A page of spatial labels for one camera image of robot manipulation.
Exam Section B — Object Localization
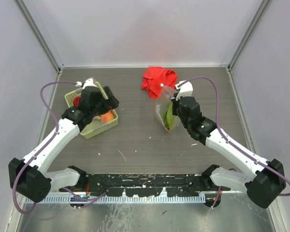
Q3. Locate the orange peach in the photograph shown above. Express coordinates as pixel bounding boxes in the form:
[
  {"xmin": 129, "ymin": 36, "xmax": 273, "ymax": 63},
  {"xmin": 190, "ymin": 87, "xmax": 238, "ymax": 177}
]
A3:
[{"xmin": 101, "ymin": 111, "xmax": 115, "ymax": 124}]

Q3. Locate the green leafy vegetable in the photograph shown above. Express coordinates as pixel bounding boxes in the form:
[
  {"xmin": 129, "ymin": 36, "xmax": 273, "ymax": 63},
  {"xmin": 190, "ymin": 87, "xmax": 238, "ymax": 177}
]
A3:
[{"xmin": 162, "ymin": 101, "xmax": 174, "ymax": 130}]

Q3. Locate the clear zip top bag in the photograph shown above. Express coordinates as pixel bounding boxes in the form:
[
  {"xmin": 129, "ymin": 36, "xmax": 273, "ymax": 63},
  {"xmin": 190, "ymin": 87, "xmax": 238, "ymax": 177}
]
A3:
[{"xmin": 155, "ymin": 84, "xmax": 180, "ymax": 133}]

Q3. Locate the green plastic basket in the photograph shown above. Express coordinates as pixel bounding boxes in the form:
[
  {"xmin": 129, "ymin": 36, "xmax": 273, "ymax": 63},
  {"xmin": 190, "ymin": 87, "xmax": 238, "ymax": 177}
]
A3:
[{"xmin": 64, "ymin": 87, "xmax": 118, "ymax": 139}]

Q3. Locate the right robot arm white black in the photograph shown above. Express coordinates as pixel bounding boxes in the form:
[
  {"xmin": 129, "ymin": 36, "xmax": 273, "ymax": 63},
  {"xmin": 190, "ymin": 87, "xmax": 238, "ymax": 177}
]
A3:
[{"xmin": 172, "ymin": 97, "xmax": 286, "ymax": 209}]

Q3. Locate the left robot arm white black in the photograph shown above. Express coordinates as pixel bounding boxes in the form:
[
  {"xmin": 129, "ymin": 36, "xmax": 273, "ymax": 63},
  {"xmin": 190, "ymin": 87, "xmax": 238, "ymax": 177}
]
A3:
[{"xmin": 8, "ymin": 86, "xmax": 119, "ymax": 203}]

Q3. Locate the red strawberry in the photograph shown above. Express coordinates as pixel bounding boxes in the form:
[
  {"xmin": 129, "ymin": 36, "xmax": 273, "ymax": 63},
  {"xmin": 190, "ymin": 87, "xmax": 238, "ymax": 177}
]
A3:
[{"xmin": 73, "ymin": 96, "xmax": 81, "ymax": 107}]

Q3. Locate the red crumpled cloth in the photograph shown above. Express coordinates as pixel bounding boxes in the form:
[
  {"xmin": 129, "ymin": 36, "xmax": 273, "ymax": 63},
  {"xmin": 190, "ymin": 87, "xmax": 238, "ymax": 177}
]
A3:
[{"xmin": 141, "ymin": 66, "xmax": 178, "ymax": 99}]

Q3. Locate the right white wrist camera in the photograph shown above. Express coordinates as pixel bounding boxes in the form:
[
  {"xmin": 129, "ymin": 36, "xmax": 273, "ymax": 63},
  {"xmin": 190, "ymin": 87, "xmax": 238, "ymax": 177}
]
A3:
[{"xmin": 175, "ymin": 81, "xmax": 193, "ymax": 101}]

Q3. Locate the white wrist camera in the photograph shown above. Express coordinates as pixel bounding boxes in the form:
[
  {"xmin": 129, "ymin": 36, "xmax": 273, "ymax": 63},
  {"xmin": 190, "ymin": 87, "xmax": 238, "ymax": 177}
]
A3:
[
  {"xmin": 175, "ymin": 81, "xmax": 193, "ymax": 101},
  {"xmin": 75, "ymin": 77, "xmax": 97, "ymax": 89}
]

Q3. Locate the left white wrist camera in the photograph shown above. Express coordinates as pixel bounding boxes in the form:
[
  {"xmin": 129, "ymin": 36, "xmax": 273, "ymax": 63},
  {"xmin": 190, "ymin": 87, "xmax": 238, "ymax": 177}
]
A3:
[{"xmin": 75, "ymin": 77, "xmax": 97, "ymax": 89}]

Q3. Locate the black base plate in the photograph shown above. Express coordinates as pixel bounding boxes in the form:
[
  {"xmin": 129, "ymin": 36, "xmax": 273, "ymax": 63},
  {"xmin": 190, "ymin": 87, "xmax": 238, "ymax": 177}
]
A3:
[{"xmin": 67, "ymin": 174, "xmax": 218, "ymax": 197}]

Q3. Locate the slotted cable duct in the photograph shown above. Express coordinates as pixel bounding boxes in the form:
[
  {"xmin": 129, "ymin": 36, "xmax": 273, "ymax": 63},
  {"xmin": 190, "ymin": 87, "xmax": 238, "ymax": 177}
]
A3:
[{"xmin": 25, "ymin": 194, "xmax": 206, "ymax": 204}]

